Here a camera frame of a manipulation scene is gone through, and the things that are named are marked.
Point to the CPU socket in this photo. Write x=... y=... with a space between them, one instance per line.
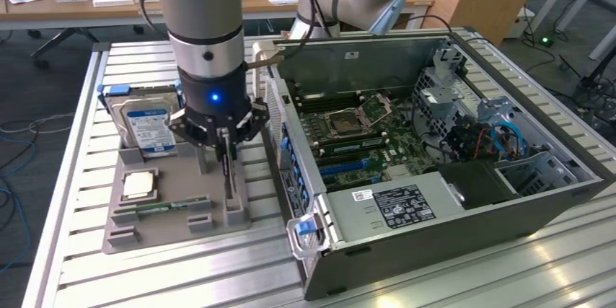
x=344 y=126

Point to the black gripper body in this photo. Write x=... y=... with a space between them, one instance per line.
x=216 y=91

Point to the white table frame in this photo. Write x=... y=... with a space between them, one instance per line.
x=563 y=21

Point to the grey parts rack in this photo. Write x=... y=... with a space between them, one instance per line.
x=192 y=192

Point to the hard disk in blue caddy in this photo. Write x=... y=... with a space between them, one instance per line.
x=144 y=131

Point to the green motherboard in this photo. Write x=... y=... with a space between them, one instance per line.
x=404 y=142

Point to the grey open PC case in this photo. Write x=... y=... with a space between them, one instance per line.
x=434 y=250

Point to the black RAM stick white label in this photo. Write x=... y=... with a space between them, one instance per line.
x=348 y=147

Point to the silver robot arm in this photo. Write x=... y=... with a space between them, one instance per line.
x=202 y=16

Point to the black chair base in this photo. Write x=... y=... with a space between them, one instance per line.
x=63 y=42

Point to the black device green light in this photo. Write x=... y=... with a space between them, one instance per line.
x=546 y=40

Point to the flat white box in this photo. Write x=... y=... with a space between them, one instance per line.
x=112 y=1

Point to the blue case latch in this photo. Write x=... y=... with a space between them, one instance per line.
x=306 y=228

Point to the white socket box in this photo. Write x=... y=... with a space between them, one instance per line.
x=522 y=23

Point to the black expansion slot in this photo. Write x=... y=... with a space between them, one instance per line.
x=342 y=158

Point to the metal socket cover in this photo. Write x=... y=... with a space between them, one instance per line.
x=378 y=111

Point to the silver CPU chip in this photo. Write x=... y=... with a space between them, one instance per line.
x=139 y=186

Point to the grey power supply unit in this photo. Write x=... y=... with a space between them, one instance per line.
x=356 y=221

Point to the wooden desk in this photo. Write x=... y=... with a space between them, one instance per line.
x=72 y=8

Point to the silver metal bracket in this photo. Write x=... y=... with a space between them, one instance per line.
x=498 y=106

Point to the blue expansion slot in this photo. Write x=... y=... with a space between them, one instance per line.
x=344 y=169

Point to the green graphics card black heatsink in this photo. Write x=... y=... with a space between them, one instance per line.
x=231 y=181

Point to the metal disk bay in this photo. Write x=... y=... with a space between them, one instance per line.
x=554 y=174

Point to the green RAM stick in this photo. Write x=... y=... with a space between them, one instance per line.
x=154 y=208

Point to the perforated metal drive cage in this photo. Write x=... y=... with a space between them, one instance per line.
x=434 y=106

